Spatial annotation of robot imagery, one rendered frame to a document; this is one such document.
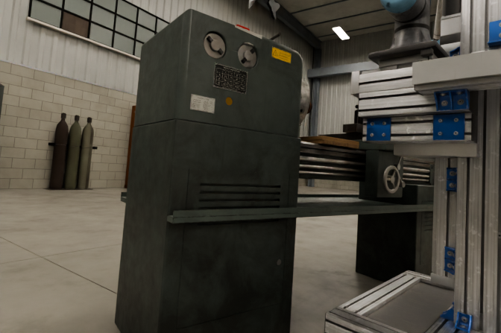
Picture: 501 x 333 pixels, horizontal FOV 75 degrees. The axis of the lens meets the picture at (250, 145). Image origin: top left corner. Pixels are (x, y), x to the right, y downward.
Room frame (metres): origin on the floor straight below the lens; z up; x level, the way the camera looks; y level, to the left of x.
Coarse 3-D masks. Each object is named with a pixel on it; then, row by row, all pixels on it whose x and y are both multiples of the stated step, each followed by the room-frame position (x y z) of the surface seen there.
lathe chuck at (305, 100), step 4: (304, 80) 1.64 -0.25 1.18; (304, 84) 1.62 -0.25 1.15; (304, 88) 1.60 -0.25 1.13; (308, 88) 1.62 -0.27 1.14; (304, 92) 1.60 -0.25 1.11; (308, 92) 1.61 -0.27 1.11; (304, 96) 1.59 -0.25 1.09; (308, 96) 1.61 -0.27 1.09; (300, 100) 1.58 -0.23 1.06; (304, 100) 1.60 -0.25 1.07; (308, 100) 1.61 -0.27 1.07; (300, 104) 1.59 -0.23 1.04; (304, 104) 1.60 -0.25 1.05; (308, 104) 1.61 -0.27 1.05; (304, 108) 1.61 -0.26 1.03; (308, 108) 1.62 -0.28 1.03; (304, 112) 1.62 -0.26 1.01; (300, 116) 1.62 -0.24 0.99; (304, 116) 1.64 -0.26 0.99; (300, 120) 1.64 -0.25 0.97
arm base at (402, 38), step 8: (408, 24) 1.12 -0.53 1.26; (416, 24) 1.11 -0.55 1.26; (424, 24) 1.11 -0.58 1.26; (400, 32) 1.14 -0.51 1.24; (408, 32) 1.12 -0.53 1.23; (416, 32) 1.11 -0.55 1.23; (424, 32) 1.11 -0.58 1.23; (400, 40) 1.13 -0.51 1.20; (408, 40) 1.11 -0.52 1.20; (416, 40) 1.10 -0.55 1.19; (424, 40) 1.10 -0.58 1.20
